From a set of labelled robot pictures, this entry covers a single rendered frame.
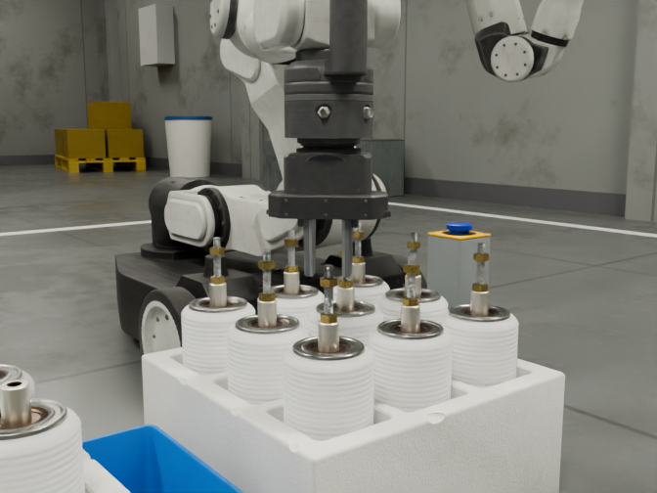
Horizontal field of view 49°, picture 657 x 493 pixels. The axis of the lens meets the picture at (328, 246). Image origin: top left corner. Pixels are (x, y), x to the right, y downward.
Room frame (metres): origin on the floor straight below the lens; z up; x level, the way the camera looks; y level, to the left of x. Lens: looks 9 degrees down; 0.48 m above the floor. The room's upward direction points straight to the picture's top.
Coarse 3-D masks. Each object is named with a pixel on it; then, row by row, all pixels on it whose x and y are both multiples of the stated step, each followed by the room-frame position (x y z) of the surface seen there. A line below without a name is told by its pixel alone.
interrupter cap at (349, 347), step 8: (312, 336) 0.76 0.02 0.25; (344, 336) 0.76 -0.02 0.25; (296, 344) 0.74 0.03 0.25; (304, 344) 0.74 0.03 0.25; (312, 344) 0.74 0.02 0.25; (344, 344) 0.74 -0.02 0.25; (352, 344) 0.74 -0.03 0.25; (360, 344) 0.74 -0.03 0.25; (296, 352) 0.71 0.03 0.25; (304, 352) 0.71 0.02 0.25; (312, 352) 0.71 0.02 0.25; (320, 352) 0.72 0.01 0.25; (328, 352) 0.72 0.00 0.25; (336, 352) 0.72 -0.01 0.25; (344, 352) 0.71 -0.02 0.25; (352, 352) 0.71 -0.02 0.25; (360, 352) 0.71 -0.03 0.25; (320, 360) 0.69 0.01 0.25; (328, 360) 0.69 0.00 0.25; (336, 360) 0.69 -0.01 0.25
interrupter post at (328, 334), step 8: (320, 320) 0.74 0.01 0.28; (320, 328) 0.72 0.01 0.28; (328, 328) 0.72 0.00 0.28; (336, 328) 0.72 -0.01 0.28; (320, 336) 0.72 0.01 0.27; (328, 336) 0.72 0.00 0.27; (336, 336) 0.72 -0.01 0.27; (320, 344) 0.73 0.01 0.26; (328, 344) 0.72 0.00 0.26; (336, 344) 0.72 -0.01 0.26
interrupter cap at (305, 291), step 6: (276, 288) 1.01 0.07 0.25; (282, 288) 1.01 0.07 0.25; (300, 288) 1.01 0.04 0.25; (306, 288) 1.01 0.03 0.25; (312, 288) 1.01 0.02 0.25; (276, 294) 0.96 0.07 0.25; (282, 294) 0.97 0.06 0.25; (288, 294) 0.97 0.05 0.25; (294, 294) 0.97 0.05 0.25; (300, 294) 0.97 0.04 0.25; (306, 294) 0.96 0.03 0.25; (312, 294) 0.97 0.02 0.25
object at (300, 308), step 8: (312, 296) 0.97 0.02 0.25; (320, 296) 0.98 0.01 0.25; (280, 304) 0.95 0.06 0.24; (288, 304) 0.95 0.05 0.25; (296, 304) 0.95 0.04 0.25; (304, 304) 0.95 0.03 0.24; (312, 304) 0.96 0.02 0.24; (280, 312) 0.95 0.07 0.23; (288, 312) 0.94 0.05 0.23; (296, 312) 0.95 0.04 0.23; (304, 312) 0.95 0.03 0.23; (304, 320) 0.95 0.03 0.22
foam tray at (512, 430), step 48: (144, 384) 0.93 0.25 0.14; (192, 384) 0.82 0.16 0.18; (528, 384) 0.82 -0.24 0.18; (192, 432) 0.82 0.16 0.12; (240, 432) 0.73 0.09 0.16; (288, 432) 0.68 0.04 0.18; (384, 432) 0.68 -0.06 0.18; (432, 432) 0.72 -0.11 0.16; (480, 432) 0.76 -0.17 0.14; (528, 432) 0.82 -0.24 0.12; (240, 480) 0.73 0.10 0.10; (288, 480) 0.66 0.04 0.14; (336, 480) 0.64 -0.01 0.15; (384, 480) 0.68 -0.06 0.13; (432, 480) 0.72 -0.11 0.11; (480, 480) 0.77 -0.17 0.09; (528, 480) 0.82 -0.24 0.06
